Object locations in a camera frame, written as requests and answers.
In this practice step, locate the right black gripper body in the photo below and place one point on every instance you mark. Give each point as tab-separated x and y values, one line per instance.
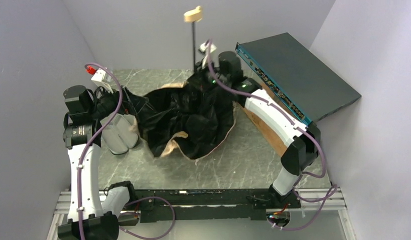
205	77

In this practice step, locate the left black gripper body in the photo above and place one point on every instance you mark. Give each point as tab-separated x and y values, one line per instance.
126	100

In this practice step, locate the beige umbrella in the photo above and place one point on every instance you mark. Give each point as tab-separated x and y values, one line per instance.
173	117

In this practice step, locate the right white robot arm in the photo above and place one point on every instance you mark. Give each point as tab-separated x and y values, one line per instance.
294	162

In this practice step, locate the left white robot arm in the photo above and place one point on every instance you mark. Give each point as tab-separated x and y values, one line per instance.
88	217

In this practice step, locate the wooden board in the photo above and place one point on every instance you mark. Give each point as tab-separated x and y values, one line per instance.
268	129

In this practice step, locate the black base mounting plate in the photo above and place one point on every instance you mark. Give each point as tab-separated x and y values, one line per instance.
254	204

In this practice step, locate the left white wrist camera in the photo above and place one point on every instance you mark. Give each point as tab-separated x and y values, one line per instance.
99	78

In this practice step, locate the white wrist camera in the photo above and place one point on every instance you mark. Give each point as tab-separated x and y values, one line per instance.
99	78
202	49

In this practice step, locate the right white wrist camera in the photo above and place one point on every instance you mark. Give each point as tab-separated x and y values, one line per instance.
202	49

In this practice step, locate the dark teal network switch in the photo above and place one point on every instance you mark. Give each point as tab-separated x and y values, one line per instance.
301	81

